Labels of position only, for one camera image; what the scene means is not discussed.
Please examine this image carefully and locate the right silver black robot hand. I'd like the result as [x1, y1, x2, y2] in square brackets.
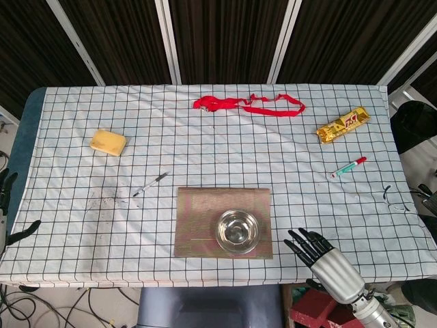
[283, 228, 366, 305]

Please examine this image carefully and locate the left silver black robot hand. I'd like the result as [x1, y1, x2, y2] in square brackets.
[0, 169, 42, 256]

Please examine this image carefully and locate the stainless steel bowl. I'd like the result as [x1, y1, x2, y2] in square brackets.
[216, 210, 259, 254]

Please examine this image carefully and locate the brown woven placemat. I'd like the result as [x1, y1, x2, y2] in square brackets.
[173, 187, 275, 260]

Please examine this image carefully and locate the white checkered tablecloth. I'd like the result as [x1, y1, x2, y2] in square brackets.
[0, 83, 437, 288]

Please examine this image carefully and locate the red box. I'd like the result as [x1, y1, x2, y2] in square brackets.
[289, 286, 369, 328]

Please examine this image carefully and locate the green patterned cloth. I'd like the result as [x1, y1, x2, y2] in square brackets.
[370, 293, 416, 328]

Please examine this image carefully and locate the green marker with red cap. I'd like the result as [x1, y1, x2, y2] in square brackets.
[330, 156, 367, 178]

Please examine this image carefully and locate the yellow sponge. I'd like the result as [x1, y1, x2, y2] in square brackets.
[89, 128, 127, 157]

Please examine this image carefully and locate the grey-blue robot torso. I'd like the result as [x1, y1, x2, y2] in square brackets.
[136, 285, 284, 328]

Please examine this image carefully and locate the black ballpoint pen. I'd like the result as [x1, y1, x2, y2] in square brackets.
[132, 172, 171, 197]

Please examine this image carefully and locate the gold snack package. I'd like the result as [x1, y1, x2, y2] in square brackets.
[315, 106, 371, 145]

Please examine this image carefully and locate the black chair back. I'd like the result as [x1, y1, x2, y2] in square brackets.
[390, 100, 437, 154]

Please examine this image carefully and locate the black floor cable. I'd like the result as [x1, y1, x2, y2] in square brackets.
[0, 285, 137, 328]

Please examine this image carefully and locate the black metal frame piece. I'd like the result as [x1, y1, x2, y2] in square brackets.
[409, 183, 437, 218]

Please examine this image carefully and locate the white partition post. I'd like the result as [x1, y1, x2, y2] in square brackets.
[377, 20, 437, 86]
[268, 0, 303, 85]
[155, 0, 182, 85]
[46, 0, 105, 86]

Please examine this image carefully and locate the red ribbon strap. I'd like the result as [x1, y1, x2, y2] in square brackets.
[193, 92, 307, 118]

